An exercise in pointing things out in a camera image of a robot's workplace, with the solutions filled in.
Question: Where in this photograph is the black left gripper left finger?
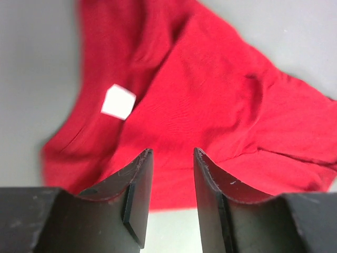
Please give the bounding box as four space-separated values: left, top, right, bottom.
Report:
1 149 154 252

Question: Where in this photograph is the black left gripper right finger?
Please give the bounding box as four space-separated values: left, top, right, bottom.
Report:
193 148 336 253

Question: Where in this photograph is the dark red t-shirt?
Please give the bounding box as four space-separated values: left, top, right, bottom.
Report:
42 1 336 210

